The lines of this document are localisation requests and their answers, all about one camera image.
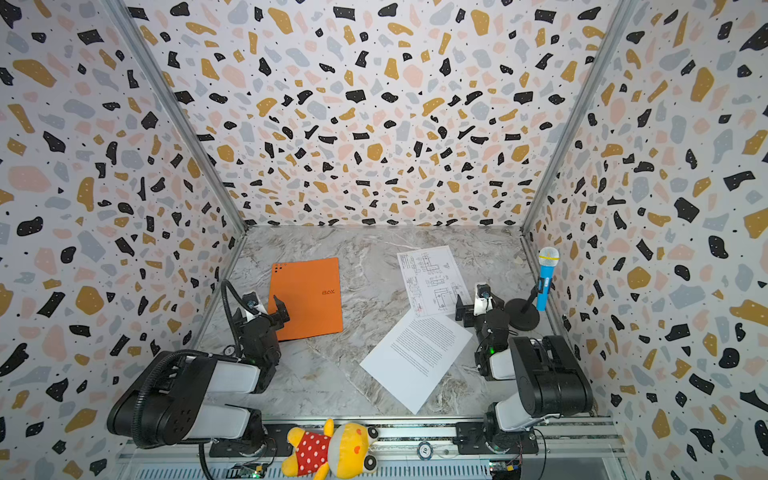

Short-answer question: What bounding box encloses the orange folder black inside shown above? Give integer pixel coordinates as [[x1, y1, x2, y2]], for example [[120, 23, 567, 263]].
[[268, 258, 343, 342]]

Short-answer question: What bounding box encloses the paper with printed text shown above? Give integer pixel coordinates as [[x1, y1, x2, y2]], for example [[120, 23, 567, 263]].
[[361, 310, 472, 414]]

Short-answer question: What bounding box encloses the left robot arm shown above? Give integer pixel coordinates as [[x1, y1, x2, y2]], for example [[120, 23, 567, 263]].
[[106, 294, 290, 453]]

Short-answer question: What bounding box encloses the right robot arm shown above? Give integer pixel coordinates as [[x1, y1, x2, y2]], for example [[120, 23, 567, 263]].
[[454, 284, 594, 455]]

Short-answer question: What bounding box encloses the paper with technical drawings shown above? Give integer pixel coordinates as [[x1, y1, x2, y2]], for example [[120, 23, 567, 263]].
[[397, 246, 469, 318]]

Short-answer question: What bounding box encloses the blue toy microphone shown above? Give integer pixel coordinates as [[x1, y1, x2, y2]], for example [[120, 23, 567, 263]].
[[536, 246, 560, 312]]

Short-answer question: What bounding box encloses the green circuit board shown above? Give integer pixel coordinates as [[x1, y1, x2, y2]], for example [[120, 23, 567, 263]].
[[230, 463, 268, 479]]

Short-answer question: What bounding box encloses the poker chip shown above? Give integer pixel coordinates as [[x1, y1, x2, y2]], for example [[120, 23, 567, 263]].
[[417, 442, 433, 460]]

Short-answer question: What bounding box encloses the yellow plush toy red dress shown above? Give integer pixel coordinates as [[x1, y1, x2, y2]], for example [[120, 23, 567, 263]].
[[281, 419, 379, 479]]

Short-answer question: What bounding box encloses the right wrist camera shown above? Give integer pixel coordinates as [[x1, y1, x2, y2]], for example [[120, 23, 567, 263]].
[[473, 284, 493, 316]]

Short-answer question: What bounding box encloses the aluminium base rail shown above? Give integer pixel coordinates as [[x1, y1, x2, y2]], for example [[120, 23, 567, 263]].
[[113, 416, 634, 479]]

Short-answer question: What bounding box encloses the right circuit board with wires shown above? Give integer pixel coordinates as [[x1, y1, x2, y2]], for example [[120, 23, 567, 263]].
[[489, 459, 522, 480]]

